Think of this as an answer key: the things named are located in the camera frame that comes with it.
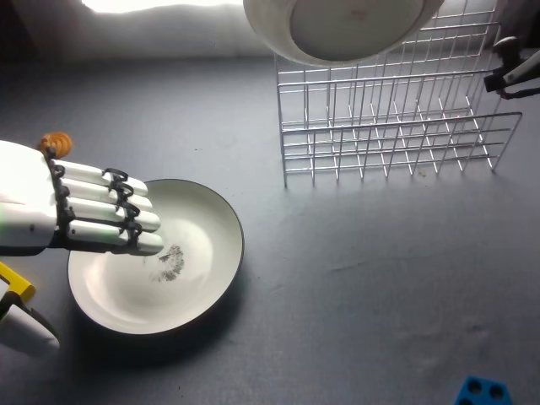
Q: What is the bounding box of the grey table cloth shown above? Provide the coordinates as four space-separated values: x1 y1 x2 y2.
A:
0 41 540 405

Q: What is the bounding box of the yellow toy block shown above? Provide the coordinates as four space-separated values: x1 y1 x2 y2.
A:
0 260 38 301

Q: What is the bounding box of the white bowl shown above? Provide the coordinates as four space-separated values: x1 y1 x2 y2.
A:
243 0 446 68

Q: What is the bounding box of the white plate with dark rim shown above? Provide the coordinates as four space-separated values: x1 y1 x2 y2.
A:
67 178 246 337

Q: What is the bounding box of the blue toy block with holes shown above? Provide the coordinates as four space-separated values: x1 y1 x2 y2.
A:
454 375 514 405

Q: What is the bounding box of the orange swirl toy pastry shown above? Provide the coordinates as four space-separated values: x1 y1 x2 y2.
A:
37 132 73 158

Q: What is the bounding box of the silver wire dish rack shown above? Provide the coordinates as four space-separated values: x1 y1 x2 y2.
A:
273 0 524 189

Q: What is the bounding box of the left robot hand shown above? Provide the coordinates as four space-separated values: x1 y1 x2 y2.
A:
0 140 165 360

